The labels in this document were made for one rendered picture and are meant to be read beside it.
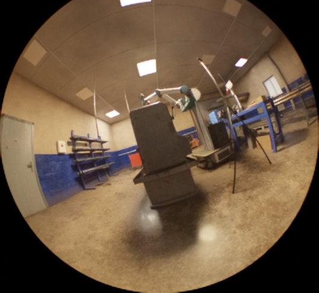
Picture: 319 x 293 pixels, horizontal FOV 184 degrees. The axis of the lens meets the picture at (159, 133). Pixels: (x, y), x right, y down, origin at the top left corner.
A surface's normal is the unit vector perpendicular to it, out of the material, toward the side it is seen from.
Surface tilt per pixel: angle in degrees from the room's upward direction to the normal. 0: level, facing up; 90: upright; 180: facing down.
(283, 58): 90
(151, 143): 90
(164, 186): 90
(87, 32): 180
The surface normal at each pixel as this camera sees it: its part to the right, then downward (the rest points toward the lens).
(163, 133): -0.01, -0.13
